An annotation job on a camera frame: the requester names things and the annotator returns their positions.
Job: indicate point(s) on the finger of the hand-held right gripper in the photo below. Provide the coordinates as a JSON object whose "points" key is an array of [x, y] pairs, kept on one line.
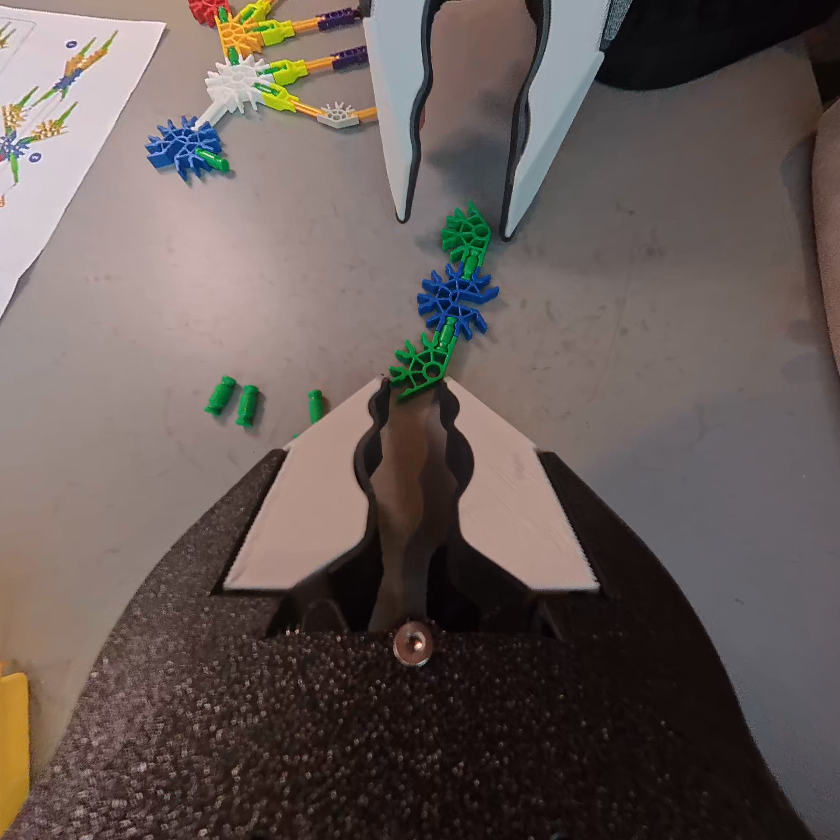
{"points": [[397, 79], [564, 98]]}

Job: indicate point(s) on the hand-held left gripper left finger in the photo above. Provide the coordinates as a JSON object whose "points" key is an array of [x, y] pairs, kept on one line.
{"points": [[302, 525]]}

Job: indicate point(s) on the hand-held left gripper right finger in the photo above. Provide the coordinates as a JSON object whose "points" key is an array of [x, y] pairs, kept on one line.
{"points": [[525, 525]]}

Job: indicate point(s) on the green fan connector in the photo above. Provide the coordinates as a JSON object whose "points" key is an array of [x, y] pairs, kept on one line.
{"points": [[420, 377], [459, 226]]}

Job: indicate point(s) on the multicoloured construction toy model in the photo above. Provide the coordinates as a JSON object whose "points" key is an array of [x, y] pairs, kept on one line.
{"points": [[236, 82]]}

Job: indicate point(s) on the blue snowflake connector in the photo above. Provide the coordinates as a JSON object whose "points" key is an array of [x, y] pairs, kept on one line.
{"points": [[453, 298], [180, 141]]}

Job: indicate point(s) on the yellow plastic bin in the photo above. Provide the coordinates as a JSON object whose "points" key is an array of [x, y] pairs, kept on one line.
{"points": [[13, 735]]}

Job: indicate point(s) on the grey desk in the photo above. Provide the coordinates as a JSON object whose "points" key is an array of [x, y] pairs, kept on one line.
{"points": [[623, 394]]}

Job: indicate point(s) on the person's beige jacket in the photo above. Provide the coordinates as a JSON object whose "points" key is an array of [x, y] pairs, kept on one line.
{"points": [[828, 229]]}

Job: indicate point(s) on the white instruction sheet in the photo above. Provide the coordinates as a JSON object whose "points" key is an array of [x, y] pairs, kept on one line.
{"points": [[65, 197]]}

